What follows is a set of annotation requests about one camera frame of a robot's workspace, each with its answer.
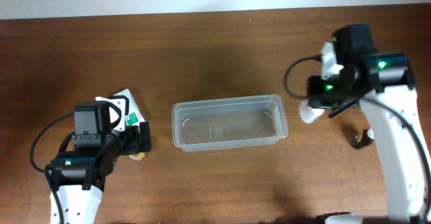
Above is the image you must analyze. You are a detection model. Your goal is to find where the white green sachet packet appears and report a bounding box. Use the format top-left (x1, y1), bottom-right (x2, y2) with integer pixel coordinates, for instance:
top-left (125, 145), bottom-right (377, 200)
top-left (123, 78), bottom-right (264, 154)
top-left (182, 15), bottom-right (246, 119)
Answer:
top-left (114, 89), bottom-right (145, 126)

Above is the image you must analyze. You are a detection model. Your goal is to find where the small gold lid jar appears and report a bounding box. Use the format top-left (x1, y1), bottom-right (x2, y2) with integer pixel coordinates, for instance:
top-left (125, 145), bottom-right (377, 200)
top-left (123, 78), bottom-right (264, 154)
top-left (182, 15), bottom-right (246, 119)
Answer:
top-left (129, 152), bottom-right (145, 161)

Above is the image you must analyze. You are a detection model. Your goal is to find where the clear plastic container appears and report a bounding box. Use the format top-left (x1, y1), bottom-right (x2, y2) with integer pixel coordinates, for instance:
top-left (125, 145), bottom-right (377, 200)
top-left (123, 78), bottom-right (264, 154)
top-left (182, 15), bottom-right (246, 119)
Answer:
top-left (172, 94), bottom-right (288, 152)

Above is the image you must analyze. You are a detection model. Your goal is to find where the white spray bottle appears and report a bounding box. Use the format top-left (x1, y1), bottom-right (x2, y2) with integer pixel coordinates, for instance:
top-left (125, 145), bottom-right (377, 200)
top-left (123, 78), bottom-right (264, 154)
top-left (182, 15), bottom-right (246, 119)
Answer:
top-left (299, 100), bottom-right (325, 124)

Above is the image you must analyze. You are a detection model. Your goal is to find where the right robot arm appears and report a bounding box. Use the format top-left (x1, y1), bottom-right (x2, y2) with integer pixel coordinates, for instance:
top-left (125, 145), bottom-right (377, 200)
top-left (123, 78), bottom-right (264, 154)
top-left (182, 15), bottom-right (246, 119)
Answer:
top-left (299, 24), bottom-right (430, 223)

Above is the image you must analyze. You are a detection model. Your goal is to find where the dark bottle white cap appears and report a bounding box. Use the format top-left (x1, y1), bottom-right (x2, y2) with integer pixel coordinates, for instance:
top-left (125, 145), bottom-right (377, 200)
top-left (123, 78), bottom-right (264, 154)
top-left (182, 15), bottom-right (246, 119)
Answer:
top-left (352, 128), bottom-right (374, 150)

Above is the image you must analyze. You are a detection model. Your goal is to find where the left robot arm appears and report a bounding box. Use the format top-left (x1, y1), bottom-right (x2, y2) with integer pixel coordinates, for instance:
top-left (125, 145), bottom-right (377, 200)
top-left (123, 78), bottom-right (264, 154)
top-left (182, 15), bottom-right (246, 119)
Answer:
top-left (44, 102), bottom-right (152, 223)

